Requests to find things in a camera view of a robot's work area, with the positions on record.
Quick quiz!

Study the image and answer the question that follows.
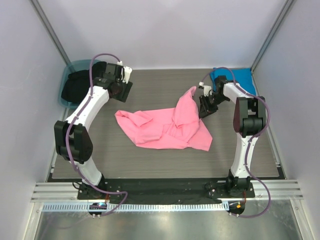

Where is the pink t shirt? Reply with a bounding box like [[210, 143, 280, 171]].
[[115, 86, 213, 151]]

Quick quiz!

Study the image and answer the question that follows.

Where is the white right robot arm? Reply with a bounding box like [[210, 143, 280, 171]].
[[198, 75, 267, 198]]

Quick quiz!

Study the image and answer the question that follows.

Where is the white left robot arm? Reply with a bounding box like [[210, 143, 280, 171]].
[[54, 62, 133, 200]]

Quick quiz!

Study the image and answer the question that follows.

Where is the black t shirt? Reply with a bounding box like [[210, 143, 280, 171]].
[[61, 60, 107, 105]]

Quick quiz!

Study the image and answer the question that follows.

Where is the folded blue t shirt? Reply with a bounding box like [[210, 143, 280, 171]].
[[209, 67, 256, 95]]

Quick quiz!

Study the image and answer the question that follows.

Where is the teal plastic basket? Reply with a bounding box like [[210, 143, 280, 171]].
[[57, 58, 94, 109]]

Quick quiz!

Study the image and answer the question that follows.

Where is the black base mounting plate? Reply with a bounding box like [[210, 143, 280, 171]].
[[78, 178, 255, 204]]

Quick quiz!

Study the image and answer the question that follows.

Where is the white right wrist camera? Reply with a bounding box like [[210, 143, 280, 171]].
[[198, 81, 213, 97]]

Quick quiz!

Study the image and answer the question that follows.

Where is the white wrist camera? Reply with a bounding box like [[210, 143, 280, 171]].
[[117, 60, 133, 84], [198, 81, 213, 97]]

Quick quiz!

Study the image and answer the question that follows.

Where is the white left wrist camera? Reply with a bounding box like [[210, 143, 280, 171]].
[[117, 60, 133, 84]]

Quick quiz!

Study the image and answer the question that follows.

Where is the aluminium front rail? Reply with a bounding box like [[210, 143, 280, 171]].
[[31, 178, 303, 205]]

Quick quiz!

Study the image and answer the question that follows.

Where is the white slotted cable duct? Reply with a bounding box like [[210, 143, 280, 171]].
[[42, 201, 229, 213]]

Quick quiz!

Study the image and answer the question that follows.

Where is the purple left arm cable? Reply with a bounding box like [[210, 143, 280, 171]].
[[65, 52, 129, 217]]

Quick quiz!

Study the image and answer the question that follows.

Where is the left aluminium corner post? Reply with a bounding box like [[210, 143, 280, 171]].
[[29, 0, 71, 65]]

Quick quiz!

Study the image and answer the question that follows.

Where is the aluminium corner post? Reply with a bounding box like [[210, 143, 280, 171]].
[[29, 0, 71, 65], [250, 0, 297, 73]]

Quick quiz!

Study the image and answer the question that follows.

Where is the right aluminium corner post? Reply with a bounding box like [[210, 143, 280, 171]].
[[250, 0, 297, 73]]

